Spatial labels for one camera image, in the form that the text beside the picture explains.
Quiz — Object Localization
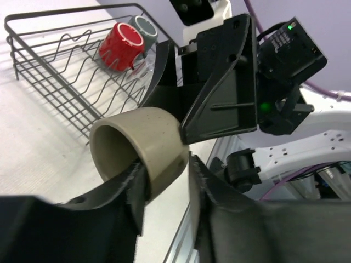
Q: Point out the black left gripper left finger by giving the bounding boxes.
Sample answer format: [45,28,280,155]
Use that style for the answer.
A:
[1,161,149,262]

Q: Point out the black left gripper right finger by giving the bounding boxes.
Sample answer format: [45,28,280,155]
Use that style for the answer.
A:
[189,155,350,262]

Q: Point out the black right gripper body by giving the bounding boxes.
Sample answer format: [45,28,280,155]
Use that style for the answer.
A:
[178,16,329,136]

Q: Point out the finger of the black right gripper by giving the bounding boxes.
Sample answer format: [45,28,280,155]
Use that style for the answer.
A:
[139,41,203,121]
[180,14,258,145]

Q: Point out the beige ceramic cup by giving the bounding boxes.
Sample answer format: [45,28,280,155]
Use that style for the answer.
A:
[89,107,189,201]

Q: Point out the red ceramic mug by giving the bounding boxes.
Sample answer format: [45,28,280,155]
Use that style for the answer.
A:
[98,22,144,72]

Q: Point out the grey ceramic mug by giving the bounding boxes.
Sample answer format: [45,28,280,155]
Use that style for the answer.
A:
[128,15,158,54]

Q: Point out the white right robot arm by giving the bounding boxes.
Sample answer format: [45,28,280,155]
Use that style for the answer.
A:
[142,14,350,191]

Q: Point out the aluminium mounting rail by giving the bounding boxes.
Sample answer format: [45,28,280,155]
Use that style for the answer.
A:
[164,135,245,263]

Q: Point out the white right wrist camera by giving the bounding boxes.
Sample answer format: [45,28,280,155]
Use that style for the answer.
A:
[170,0,232,45]

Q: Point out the black wire dish rack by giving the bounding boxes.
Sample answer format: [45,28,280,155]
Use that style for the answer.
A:
[4,3,171,140]

